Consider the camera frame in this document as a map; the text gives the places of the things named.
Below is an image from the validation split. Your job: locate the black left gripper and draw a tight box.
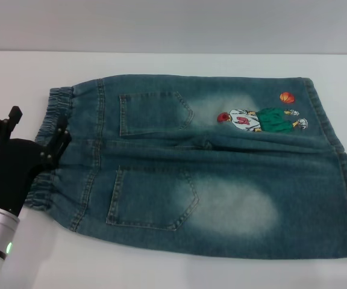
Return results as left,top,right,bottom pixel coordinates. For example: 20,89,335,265
0,105,72,218

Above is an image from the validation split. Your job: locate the blue denim shorts cartoon print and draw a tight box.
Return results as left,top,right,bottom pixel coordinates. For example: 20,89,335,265
22,74,347,260

